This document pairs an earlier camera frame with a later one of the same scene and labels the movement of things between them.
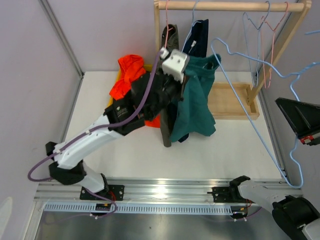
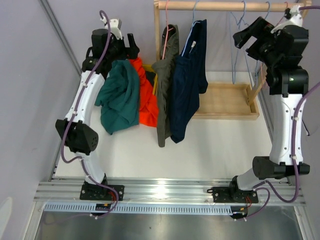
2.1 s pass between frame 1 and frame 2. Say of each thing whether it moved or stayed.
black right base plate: stayed
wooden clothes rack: stayed
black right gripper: moved
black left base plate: stayed
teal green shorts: moved
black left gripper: moved
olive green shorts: stayed
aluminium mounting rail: stayed
